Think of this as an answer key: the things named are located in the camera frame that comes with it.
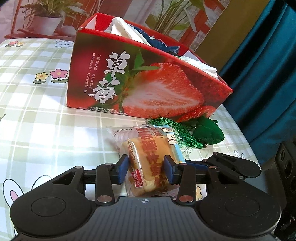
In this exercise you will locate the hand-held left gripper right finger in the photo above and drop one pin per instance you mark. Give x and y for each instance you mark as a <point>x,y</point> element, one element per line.
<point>169,171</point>

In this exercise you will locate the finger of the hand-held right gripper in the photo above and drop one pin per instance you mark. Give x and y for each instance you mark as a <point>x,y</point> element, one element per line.
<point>196,165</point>

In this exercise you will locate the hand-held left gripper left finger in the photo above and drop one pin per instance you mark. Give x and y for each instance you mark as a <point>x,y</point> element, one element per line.
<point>122,169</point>

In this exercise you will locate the blue sandwich cake packet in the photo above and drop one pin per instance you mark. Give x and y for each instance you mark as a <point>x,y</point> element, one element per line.
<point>145,166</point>

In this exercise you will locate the red strawberry print cardboard box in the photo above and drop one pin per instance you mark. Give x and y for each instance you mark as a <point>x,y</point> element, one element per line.
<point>150,88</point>

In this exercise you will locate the dark blue packet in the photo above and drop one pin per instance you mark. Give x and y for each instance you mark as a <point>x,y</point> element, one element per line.
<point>161,45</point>

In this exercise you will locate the green tasselled fabric sachet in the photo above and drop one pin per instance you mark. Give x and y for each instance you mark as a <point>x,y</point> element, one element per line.
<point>208,135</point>

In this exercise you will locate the black speaker box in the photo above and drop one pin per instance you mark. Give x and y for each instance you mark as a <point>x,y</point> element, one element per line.
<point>288,162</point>

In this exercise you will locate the teal curtain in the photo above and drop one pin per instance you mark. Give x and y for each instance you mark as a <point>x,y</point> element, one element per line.
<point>266,81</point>

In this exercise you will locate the printed room scene wall tapestry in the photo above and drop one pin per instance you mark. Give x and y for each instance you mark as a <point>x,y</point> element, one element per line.
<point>69,11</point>

